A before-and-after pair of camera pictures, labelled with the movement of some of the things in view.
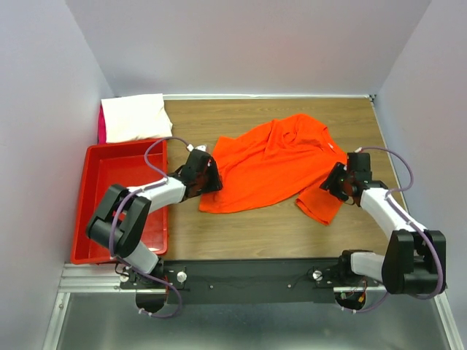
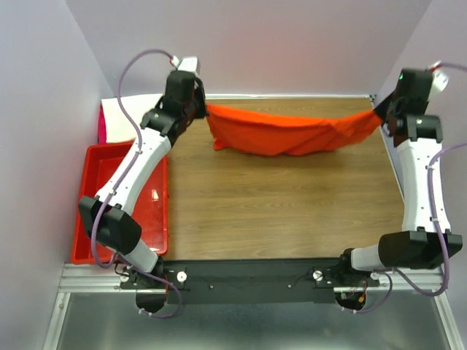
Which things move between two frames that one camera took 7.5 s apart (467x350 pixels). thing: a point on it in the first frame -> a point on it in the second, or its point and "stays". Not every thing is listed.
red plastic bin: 104,167 stays
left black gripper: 210,174 -> 198,106
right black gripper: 334,182 -> 385,108
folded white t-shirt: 135,118 stays
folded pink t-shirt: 101,125 stays
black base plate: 246,281 stays
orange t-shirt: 289,157 -> 256,134
